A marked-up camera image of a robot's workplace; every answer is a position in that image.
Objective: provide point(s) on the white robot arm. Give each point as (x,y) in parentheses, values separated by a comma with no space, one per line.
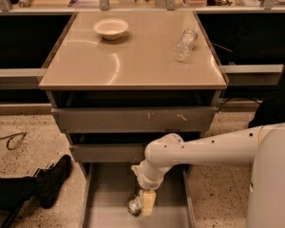
(261,147)

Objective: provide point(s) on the grey middle drawer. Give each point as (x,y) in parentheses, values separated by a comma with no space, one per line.
(111,147)

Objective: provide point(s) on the black office chair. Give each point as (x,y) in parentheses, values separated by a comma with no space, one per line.
(272,109)

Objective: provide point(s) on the white paper bowl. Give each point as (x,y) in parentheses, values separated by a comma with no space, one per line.
(111,29)

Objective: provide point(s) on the open bottom drawer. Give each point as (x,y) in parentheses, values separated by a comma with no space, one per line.
(110,186)

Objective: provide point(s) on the black trouser leg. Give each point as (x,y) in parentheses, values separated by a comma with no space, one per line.
(15,190)

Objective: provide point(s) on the grey drawer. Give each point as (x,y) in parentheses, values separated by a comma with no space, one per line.
(125,111)
(111,147)

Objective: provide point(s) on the black shoe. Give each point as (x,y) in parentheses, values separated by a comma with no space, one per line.
(50,180)

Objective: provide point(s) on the grey top drawer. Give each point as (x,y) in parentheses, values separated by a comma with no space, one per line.
(125,111)

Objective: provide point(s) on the clear plastic bottle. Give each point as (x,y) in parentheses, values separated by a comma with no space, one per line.
(184,46)

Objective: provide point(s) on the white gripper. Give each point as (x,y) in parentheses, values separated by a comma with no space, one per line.
(146,181)

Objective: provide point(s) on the grey drawer cabinet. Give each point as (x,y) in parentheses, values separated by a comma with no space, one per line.
(142,59)

